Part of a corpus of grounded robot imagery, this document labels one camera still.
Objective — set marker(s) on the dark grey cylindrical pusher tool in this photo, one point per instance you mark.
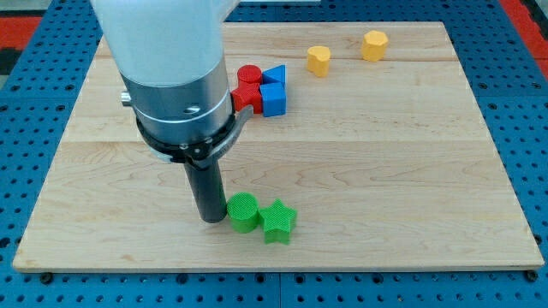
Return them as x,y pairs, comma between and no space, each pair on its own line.
208,192

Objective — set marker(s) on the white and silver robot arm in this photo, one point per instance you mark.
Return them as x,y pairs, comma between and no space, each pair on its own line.
171,58

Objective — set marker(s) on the light wooden board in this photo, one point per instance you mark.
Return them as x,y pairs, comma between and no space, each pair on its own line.
389,164

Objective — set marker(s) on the yellow hexagon block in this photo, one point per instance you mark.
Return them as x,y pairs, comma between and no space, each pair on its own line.
374,46

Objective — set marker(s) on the green cylinder block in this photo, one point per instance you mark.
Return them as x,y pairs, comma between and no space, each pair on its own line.
243,213

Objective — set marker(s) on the green star block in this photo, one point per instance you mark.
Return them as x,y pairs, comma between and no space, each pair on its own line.
277,221

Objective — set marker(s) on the red star block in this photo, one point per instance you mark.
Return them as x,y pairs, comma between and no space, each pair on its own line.
247,94

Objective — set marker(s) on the blue cube block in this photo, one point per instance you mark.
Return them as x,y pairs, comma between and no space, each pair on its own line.
274,99

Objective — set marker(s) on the red cylinder block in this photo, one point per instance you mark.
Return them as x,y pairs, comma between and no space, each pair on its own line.
249,74

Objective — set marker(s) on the blue triangle block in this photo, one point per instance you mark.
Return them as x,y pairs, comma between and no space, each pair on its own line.
275,75

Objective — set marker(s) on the yellow heart block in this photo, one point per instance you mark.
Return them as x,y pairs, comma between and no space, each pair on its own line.
318,60

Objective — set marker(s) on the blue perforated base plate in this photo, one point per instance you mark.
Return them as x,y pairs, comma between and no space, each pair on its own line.
503,73

